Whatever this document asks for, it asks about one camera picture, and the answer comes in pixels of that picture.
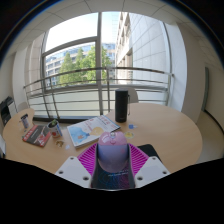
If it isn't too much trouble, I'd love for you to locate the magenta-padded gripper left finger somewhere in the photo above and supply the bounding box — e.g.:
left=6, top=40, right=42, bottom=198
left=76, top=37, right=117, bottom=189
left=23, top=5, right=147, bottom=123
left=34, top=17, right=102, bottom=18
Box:
left=54, top=143, right=100, bottom=190

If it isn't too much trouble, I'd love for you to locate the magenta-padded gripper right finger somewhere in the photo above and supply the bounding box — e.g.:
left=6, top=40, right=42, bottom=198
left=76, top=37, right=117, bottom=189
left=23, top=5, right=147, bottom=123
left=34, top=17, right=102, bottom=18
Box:
left=127, top=143, right=171, bottom=190

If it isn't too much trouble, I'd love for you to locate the pink and lavender computer mouse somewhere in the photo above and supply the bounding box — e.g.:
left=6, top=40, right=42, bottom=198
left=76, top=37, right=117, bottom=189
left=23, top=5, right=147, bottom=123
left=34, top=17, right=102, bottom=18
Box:
left=97, top=130, right=129, bottom=174

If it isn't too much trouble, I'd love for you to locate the black printed mouse pad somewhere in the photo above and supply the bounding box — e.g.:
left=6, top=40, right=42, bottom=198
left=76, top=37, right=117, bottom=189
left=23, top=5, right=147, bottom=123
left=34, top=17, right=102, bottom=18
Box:
left=91, top=143, right=163, bottom=190

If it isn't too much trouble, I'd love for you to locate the light blue illustrated book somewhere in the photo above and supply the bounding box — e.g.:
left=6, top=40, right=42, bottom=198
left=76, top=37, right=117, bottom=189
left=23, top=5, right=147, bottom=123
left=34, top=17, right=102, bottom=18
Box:
left=66, top=115, right=121, bottom=149

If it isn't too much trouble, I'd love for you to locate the white printed mug with plant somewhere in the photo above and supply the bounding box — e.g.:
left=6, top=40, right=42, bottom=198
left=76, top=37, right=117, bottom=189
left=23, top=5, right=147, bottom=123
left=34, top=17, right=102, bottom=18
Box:
left=47, top=119, right=64, bottom=139

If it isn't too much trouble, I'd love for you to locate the red magazine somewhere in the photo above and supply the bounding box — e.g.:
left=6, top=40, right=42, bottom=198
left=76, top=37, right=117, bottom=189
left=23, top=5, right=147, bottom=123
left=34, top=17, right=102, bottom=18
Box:
left=22, top=124, right=53, bottom=148

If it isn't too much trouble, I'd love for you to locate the black drink bottle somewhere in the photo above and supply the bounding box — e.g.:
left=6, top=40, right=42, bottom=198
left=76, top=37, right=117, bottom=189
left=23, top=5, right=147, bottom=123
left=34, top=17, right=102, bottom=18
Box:
left=114, top=88, right=131, bottom=124

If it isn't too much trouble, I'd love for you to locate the small blue and white cup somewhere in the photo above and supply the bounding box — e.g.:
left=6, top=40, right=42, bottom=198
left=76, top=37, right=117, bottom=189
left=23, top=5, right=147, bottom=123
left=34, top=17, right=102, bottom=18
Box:
left=20, top=113, right=30, bottom=130

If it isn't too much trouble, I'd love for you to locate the white chair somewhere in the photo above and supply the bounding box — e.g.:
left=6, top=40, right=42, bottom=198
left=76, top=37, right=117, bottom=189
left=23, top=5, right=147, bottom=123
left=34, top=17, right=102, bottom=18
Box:
left=0, top=133, right=7, bottom=158
left=116, top=87, right=139, bottom=104
left=16, top=101, right=29, bottom=113

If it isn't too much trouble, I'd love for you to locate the black and white printer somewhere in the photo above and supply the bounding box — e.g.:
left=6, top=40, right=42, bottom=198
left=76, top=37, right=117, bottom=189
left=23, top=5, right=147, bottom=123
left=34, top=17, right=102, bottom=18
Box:
left=0, top=96, right=18, bottom=126

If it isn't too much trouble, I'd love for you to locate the metal balcony railing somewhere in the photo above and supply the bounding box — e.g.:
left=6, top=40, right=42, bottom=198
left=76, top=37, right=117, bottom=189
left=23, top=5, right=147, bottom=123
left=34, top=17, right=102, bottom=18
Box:
left=23, top=66, right=174, bottom=119

